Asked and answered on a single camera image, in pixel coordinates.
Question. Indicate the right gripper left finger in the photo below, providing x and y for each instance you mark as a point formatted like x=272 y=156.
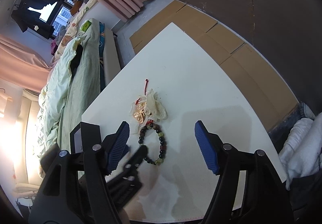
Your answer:
x=74 y=189

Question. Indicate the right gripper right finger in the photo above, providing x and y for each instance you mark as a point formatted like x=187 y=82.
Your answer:
x=249 y=189

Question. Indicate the cream organza pouch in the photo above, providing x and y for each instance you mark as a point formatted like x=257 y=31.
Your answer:
x=154 y=111

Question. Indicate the black jewelry box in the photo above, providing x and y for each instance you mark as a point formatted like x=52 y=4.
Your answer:
x=84 y=136

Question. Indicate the white cloth pile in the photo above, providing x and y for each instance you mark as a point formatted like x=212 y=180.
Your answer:
x=301 y=152

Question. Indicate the gold butterfly brooch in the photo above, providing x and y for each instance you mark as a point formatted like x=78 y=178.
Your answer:
x=139 y=112

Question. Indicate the flat cardboard sheet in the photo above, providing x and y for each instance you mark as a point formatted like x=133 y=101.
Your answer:
x=262 y=86

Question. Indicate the light green quilt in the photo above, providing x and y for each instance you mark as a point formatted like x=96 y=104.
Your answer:
x=53 y=97

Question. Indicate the bed with green sheet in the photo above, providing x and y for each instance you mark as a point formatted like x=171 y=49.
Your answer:
x=91 y=73

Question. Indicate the floral window seat cushion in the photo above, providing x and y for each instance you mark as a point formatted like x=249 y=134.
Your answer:
x=71 y=30

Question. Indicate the window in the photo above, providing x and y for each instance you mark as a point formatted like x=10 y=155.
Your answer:
x=56 y=15

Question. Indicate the black hanging clothes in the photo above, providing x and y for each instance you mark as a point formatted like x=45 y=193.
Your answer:
x=27 y=15

